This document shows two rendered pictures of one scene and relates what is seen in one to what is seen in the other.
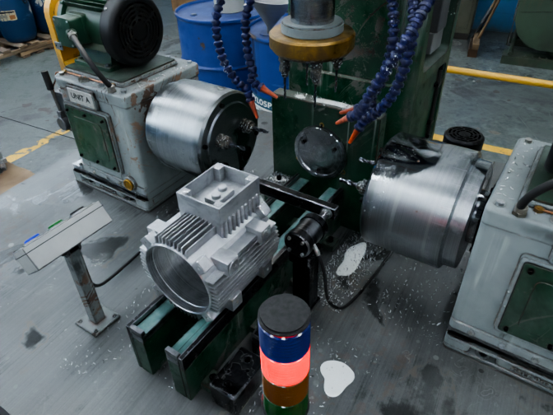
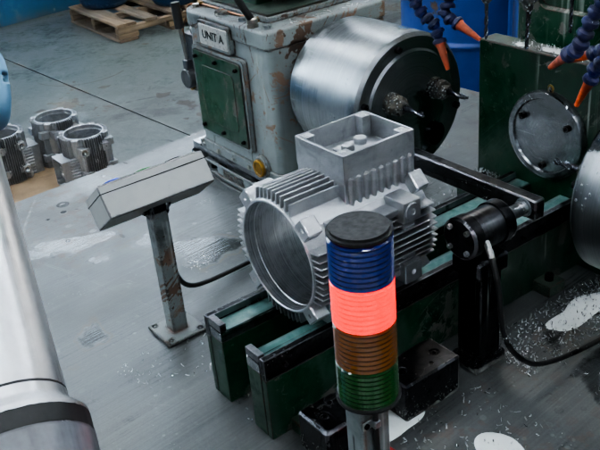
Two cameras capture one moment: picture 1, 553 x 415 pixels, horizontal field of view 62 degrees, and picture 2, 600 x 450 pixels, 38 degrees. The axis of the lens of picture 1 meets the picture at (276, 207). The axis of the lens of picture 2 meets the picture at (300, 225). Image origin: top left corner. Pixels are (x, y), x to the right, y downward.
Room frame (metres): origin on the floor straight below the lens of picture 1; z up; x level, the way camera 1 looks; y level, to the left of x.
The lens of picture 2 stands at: (-0.30, -0.20, 1.58)
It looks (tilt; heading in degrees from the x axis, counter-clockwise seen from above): 28 degrees down; 21
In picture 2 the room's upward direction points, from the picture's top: 5 degrees counter-clockwise
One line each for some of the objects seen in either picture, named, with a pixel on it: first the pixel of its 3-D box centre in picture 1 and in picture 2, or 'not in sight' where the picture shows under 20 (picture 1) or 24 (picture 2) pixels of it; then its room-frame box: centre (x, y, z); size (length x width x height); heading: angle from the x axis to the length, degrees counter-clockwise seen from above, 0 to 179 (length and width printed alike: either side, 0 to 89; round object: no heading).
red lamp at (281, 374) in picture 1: (285, 353); (362, 296); (0.34, -0.01, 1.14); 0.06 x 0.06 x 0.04
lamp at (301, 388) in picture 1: (285, 375); (365, 337); (0.34, -0.01, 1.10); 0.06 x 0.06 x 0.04
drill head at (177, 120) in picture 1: (190, 126); (356, 87); (1.16, 0.23, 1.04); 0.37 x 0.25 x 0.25; 56
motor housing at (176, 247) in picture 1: (211, 249); (336, 229); (0.68, 0.13, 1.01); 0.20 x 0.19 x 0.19; 146
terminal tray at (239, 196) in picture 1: (220, 199); (354, 157); (0.71, 0.11, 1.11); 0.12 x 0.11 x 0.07; 146
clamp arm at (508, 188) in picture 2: (285, 195); (469, 181); (0.85, -0.02, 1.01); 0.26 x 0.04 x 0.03; 56
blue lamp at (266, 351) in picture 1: (284, 329); (360, 254); (0.34, -0.01, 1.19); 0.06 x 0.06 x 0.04
